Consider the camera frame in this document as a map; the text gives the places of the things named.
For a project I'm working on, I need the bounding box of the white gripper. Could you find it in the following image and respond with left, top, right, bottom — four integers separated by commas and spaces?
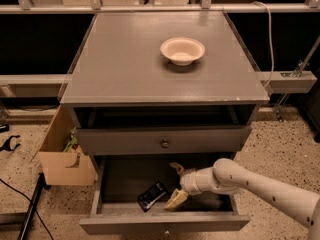
165, 162, 214, 210

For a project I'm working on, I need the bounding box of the open grey middle drawer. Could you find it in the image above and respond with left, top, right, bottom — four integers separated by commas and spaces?
80, 153, 250, 235

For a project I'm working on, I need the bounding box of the round drawer knob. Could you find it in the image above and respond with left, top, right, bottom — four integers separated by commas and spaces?
161, 139, 170, 148

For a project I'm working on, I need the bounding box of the white cable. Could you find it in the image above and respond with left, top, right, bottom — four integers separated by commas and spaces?
251, 1, 276, 88

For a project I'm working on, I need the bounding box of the black clamp tool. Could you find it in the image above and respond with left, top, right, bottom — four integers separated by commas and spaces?
0, 135, 20, 152

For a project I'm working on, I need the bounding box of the cardboard box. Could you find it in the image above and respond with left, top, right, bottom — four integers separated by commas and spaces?
37, 106, 96, 186

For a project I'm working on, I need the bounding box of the black metal floor bar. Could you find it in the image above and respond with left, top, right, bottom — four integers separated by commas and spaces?
17, 173, 46, 240

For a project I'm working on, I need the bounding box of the black floor cable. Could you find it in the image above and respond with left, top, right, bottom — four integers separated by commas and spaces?
0, 177, 55, 240

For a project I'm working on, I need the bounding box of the aluminium frame rail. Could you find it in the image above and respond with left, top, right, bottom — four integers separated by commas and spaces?
0, 0, 320, 98

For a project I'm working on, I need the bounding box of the closed grey top drawer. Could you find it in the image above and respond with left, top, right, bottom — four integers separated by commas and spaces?
76, 126, 251, 155

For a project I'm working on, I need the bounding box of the grey wooden drawer cabinet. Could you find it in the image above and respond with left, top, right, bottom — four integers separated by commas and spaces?
59, 10, 271, 240

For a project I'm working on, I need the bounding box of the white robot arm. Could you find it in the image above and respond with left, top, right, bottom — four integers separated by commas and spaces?
166, 158, 320, 240

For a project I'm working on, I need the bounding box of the white paper bowl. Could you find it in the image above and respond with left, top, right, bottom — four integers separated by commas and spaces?
160, 37, 205, 66

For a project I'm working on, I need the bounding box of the green item in box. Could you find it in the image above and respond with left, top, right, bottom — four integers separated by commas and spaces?
64, 128, 78, 152

